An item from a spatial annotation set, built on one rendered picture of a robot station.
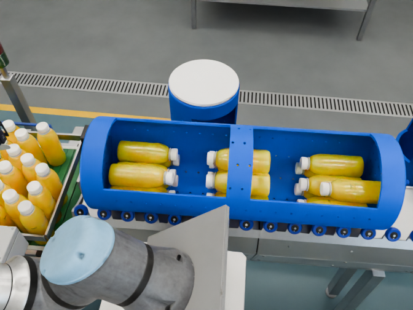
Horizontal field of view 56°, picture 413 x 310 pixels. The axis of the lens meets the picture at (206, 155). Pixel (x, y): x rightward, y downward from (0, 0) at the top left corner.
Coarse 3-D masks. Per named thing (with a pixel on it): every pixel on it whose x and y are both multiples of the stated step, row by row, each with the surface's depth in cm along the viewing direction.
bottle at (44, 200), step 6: (42, 186) 118; (42, 192) 116; (48, 192) 118; (30, 198) 116; (36, 198) 115; (42, 198) 116; (48, 198) 118; (36, 204) 117; (42, 204) 117; (48, 204) 119; (54, 204) 122; (42, 210) 119; (48, 210) 120; (60, 210) 129; (48, 216) 122; (60, 216) 127
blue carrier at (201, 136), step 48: (96, 144) 106; (192, 144) 129; (240, 144) 106; (288, 144) 126; (336, 144) 124; (384, 144) 106; (96, 192) 107; (144, 192) 106; (192, 192) 129; (240, 192) 104; (288, 192) 129; (384, 192) 102
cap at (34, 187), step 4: (28, 184) 115; (32, 184) 115; (36, 184) 115; (40, 184) 115; (28, 188) 114; (32, 188) 114; (36, 188) 114; (40, 188) 115; (32, 192) 114; (36, 192) 114
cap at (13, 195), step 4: (4, 192) 113; (8, 192) 113; (12, 192) 113; (16, 192) 113; (4, 196) 112; (8, 196) 112; (12, 196) 112; (16, 196) 113; (4, 200) 112; (8, 200) 112; (12, 200) 112
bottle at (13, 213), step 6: (18, 198) 114; (24, 198) 117; (6, 204) 114; (12, 204) 114; (6, 210) 115; (12, 210) 114; (12, 216) 116; (18, 216) 116; (18, 222) 119; (24, 228) 122
